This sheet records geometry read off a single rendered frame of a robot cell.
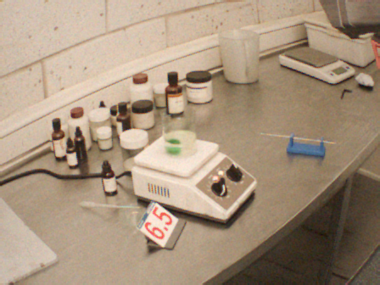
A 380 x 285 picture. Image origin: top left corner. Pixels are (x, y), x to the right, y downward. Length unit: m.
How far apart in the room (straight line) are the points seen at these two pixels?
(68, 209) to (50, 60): 0.43
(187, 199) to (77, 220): 0.22
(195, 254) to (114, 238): 0.15
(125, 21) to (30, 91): 0.35
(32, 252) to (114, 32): 0.74
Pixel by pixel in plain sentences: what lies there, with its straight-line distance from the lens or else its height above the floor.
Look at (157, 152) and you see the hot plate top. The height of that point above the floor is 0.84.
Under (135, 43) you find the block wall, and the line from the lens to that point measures 1.49.
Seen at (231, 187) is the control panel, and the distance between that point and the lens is 1.01.
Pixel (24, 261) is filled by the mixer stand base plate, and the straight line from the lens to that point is 0.92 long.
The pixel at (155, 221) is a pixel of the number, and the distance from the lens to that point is 0.95.
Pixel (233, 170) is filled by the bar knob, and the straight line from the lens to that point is 1.02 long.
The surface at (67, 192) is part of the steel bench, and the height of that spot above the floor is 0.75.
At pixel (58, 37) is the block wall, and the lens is 1.32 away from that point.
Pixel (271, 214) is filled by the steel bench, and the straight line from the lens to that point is 1.00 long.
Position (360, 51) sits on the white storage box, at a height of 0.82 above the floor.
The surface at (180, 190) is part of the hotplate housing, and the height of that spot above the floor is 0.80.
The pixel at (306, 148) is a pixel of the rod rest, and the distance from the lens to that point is 1.21.
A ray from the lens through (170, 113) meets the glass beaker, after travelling 1.03.
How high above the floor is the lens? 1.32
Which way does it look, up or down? 27 degrees down
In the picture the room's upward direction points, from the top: 3 degrees counter-clockwise
